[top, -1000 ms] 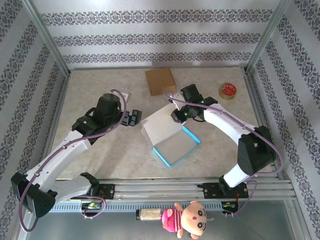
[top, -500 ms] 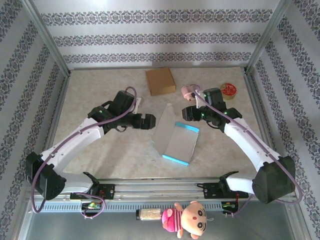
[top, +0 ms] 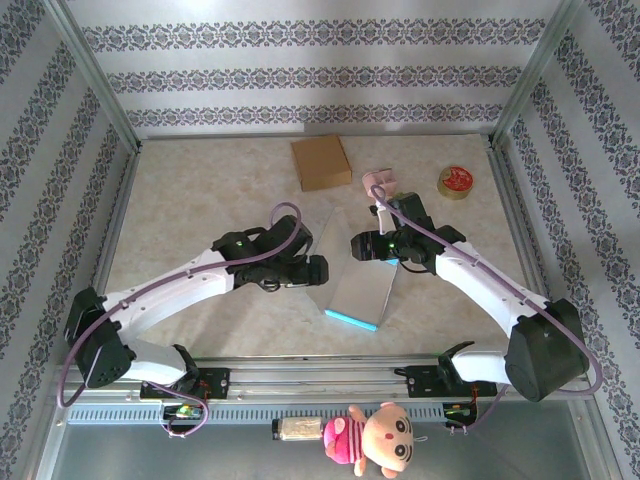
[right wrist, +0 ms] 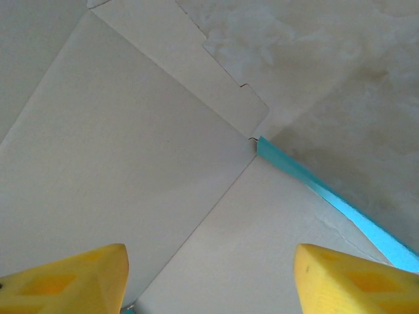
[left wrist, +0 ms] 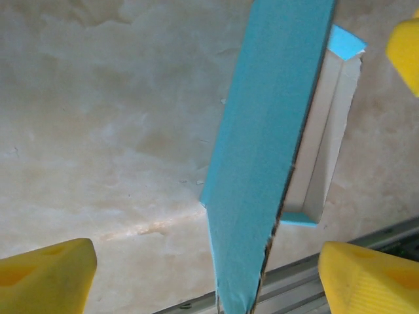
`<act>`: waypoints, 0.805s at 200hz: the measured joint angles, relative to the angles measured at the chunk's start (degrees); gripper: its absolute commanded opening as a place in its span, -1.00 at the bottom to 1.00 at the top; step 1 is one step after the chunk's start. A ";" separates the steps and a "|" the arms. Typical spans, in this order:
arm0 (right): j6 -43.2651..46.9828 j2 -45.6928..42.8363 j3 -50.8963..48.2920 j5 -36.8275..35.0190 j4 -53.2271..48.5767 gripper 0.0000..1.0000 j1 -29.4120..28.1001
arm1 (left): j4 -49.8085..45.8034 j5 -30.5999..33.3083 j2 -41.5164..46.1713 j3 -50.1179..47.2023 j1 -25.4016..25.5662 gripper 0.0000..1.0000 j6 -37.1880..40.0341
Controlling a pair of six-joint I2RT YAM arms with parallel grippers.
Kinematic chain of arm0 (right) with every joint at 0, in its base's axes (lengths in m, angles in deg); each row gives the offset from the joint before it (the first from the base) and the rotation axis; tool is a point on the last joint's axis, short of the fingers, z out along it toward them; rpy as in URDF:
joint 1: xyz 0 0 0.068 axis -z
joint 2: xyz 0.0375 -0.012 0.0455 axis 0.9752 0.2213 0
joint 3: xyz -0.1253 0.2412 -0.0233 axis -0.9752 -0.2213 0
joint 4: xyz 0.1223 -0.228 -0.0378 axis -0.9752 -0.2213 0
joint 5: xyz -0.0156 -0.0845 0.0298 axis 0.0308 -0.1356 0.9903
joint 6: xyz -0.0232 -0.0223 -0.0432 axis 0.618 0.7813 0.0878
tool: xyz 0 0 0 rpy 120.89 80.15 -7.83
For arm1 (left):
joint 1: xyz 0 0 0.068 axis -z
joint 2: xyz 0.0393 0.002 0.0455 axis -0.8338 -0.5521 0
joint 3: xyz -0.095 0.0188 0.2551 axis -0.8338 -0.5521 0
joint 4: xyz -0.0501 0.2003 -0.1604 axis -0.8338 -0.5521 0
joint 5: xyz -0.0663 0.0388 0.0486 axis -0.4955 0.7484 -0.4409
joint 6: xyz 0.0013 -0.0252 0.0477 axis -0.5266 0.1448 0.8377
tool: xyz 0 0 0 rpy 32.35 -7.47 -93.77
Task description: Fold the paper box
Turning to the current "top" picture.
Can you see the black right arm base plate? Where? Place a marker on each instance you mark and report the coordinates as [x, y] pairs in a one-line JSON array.
[[420, 382]]

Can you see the aluminium frame post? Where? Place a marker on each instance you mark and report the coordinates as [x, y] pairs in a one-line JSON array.
[[90, 70], [537, 70]]

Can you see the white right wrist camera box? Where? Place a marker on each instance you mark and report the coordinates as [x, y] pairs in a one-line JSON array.
[[381, 220]]

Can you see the white blue paper box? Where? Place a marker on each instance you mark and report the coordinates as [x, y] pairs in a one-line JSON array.
[[360, 295]]

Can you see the brown cardboard box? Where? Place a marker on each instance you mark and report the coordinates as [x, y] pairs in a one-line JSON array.
[[320, 162]]

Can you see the pink plush doll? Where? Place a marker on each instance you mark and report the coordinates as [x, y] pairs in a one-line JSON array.
[[350, 440]]

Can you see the red gold round tin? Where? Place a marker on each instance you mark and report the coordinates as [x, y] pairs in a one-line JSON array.
[[455, 182]]

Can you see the beige black small device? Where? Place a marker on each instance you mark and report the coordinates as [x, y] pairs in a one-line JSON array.
[[300, 429]]

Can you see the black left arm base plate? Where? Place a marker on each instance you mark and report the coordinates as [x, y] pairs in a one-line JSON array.
[[217, 382]]

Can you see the grey metal tray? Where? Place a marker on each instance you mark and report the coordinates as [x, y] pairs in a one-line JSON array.
[[225, 460]]

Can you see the pink toy figure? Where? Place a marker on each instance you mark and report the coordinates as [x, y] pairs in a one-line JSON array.
[[379, 181]]

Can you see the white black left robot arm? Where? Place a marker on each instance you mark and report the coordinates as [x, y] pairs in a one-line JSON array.
[[105, 360]]

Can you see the aluminium mounting rail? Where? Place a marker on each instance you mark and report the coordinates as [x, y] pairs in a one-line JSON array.
[[320, 375]]

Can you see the aluminium table side rail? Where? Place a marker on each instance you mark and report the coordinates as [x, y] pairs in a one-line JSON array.
[[515, 200], [123, 195]]

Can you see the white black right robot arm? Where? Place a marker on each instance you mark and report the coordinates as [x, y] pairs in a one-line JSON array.
[[545, 360]]

